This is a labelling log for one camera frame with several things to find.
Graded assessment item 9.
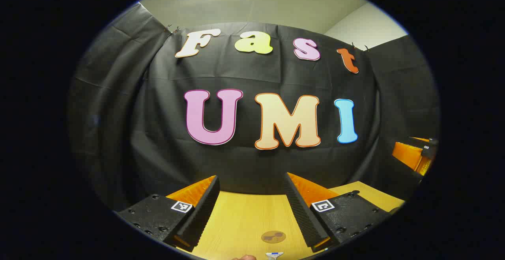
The wooden desktop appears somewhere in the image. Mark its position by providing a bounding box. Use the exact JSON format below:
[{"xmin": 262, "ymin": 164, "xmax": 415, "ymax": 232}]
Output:
[{"xmin": 176, "ymin": 181, "xmax": 406, "ymax": 260}]

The black backdrop cloth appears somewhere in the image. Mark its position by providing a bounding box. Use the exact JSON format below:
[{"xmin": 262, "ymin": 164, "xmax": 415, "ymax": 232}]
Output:
[{"xmin": 67, "ymin": 2, "xmax": 440, "ymax": 213}]

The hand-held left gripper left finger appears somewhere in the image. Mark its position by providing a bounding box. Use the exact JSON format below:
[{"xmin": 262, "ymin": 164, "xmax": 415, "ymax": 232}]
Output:
[{"xmin": 114, "ymin": 175, "xmax": 220, "ymax": 252}]

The round brown coaster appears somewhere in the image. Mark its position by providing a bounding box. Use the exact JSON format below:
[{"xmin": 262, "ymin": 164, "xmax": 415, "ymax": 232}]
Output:
[{"xmin": 261, "ymin": 230, "xmax": 286, "ymax": 244}]

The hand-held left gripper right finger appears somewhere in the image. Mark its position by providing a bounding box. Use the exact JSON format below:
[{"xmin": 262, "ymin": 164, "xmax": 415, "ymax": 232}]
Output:
[{"xmin": 283, "ymin": 172, "xmax": 392, "ymax": 253}]

